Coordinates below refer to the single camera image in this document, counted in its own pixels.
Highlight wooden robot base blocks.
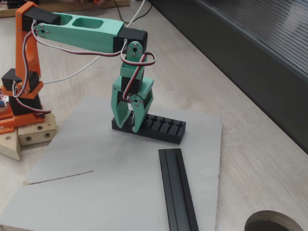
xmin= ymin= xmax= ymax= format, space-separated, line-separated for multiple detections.
xmin=0 ymin=113 xmax=57 ymax=161

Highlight black slotted holder block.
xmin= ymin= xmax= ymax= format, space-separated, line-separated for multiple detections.
xmin=112 ymin=113 xmax=187 ymax=144

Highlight grey cardboard sheet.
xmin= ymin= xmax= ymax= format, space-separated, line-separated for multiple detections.
xmin=0 ymin=96 xmax=222 ymax=231

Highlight wooden plank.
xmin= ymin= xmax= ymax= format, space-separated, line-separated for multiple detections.
xmin=0 ymin=0 xmax=130 ymax=19

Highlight gripper servo wire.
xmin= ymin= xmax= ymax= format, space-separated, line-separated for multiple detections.
xmin=120 ymin=51 xmax=156 ymax=102

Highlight white USB cable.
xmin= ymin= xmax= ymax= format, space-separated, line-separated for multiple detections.
xmin=44 ymin=0 xmax=147 ymax=85

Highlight forearm servo wire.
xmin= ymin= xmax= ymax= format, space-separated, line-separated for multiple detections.
xmin=31 ymin=20 xmax=128 ymax=58

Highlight black power cable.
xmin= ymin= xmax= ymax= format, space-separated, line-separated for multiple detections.
xmin=112 ymin=0 xmax=154 ymax=27

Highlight black aluminium rail profile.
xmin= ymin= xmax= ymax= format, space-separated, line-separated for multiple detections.
xmin=158 ymin=148 xmax=200 ymax=231

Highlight base servo wire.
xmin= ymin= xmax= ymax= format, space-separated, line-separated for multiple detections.
xmin=12 ymin=95 xmax=52 ymax=119

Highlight upper arm servo wire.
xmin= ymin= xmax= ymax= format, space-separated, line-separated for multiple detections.
xmin=13 ymin=31 xmax=37 ymax=98

